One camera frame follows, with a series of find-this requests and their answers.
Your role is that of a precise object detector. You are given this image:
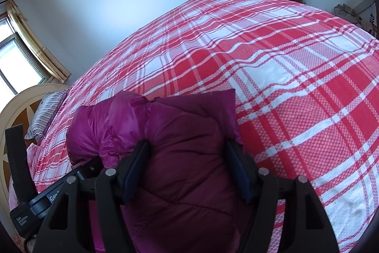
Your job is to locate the striped pillow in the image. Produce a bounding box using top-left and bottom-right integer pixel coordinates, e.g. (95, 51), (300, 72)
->
(24, 90), (68, 140)

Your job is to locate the magenta down jacket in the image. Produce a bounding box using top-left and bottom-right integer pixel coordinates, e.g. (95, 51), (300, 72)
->
(66, 89), (255, 253)

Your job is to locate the red white plaid bed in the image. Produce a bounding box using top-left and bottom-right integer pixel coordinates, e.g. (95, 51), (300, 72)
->
(9, 0), (379, 253)

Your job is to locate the yellow curtain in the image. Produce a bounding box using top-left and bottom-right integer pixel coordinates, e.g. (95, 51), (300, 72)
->
(6, 0), (72, 83)

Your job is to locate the cream wooden headboard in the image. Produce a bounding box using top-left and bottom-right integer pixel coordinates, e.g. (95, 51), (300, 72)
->
(0, 83), (72, 212)

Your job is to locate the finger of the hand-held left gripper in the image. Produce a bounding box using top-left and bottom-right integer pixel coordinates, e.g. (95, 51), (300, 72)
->
(74, 155), (105, 181)

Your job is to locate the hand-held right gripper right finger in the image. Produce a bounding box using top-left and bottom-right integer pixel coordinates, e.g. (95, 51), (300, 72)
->
(227, 140), (339, 253)

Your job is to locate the pile of grey clothes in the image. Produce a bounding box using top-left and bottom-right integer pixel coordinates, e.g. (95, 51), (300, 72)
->
(334, 3), (379, 37)

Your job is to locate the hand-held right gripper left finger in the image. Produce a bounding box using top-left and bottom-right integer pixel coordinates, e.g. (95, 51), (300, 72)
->
(34, 140), (149, 253)

